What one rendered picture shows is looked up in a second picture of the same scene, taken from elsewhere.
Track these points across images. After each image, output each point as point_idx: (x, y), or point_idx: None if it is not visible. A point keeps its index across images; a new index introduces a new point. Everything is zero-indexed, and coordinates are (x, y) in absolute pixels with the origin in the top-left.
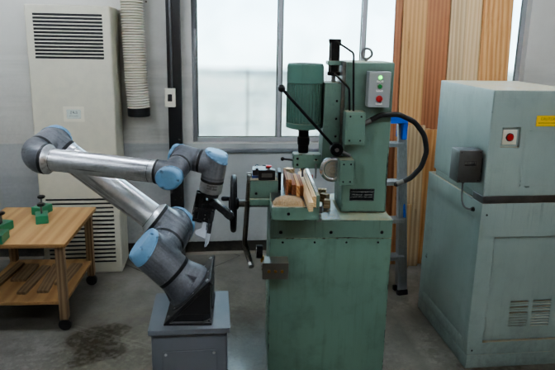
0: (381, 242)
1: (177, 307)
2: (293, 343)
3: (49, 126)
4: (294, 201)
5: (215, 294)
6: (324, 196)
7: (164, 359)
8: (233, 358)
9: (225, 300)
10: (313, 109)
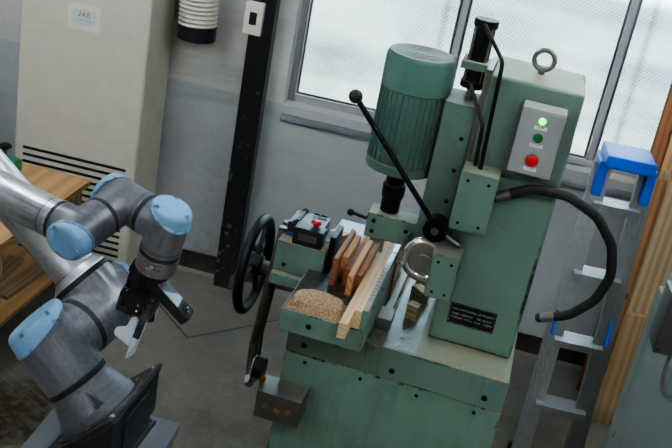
0: (479, 414)
1: (62, 441)
2: None
3: None
4: (324, 307)
5: (155, 424)
6: (417, 294)
7: None
8: None
9: (163, 442)
10: (414, 143)
